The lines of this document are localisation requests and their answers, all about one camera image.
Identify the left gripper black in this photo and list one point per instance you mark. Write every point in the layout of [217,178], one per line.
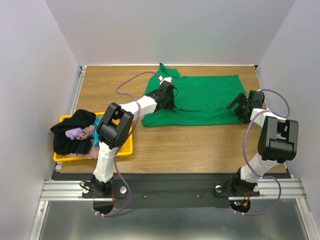
[172,105]

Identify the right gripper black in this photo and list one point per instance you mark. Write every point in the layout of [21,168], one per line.
[240,106]

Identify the green t shirt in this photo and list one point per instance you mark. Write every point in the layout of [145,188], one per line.
[199,100]

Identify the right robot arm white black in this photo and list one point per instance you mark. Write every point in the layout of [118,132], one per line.
[278,141]

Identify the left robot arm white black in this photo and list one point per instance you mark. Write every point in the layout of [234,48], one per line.
[116,125]

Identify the teal t shirt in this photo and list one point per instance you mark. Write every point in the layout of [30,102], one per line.
[95,134]

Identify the pink t shirt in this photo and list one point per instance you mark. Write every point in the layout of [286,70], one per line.
[87,133]

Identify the lilac t shirt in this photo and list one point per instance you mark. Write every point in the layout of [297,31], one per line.
[74,133]

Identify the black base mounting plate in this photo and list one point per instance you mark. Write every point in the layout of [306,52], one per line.
[167,190]

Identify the black t shirt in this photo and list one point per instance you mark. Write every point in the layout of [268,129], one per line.
[65,146]

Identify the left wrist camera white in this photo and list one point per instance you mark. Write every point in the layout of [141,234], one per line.
[167,79]

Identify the left side aluminium rail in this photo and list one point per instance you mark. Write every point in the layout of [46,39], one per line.
[78,88]

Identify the aluminium frame rail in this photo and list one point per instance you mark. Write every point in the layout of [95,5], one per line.
[68,187]

